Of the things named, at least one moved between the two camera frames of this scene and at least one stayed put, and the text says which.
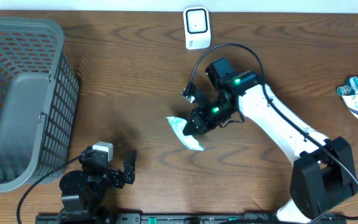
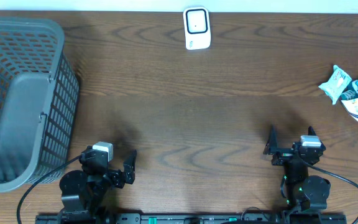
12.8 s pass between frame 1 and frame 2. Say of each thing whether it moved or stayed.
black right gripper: moved
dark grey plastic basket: stayed
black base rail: stayed
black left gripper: stayed
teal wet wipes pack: moved
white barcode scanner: stayed
